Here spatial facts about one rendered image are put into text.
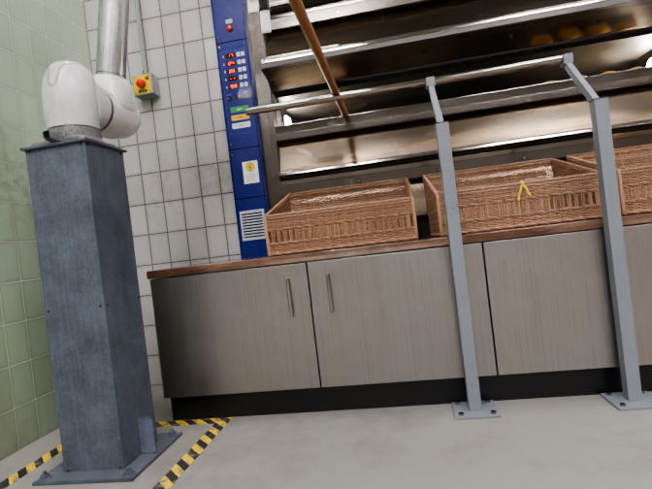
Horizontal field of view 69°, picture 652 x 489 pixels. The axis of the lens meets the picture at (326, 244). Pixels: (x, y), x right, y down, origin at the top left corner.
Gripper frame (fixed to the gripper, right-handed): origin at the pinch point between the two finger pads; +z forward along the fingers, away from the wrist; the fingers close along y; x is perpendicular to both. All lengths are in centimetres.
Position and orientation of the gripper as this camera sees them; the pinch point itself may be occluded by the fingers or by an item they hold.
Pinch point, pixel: (260, 19)
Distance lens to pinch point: 159.9
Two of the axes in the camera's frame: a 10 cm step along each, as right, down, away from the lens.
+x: 9.9, -0.8, -1.4
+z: 0.8, 10.0, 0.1
